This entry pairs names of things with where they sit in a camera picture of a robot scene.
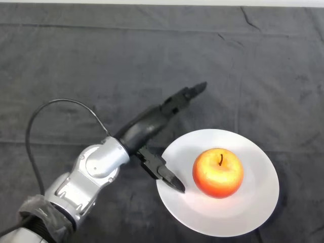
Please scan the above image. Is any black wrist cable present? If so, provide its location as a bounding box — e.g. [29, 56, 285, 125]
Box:
[0, 99, 111, 235]

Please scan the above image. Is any black cloth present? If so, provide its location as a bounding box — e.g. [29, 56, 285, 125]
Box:
[0, 3, 324, 243]

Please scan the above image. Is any white round plate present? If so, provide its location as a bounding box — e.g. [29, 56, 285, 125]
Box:
[155, 129, 280, 238]

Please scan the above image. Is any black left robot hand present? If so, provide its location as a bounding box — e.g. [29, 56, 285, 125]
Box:
[114, 81, 208, 195]

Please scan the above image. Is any red yellow apple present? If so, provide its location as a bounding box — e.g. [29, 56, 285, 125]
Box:
[192, 148, 245, 199]

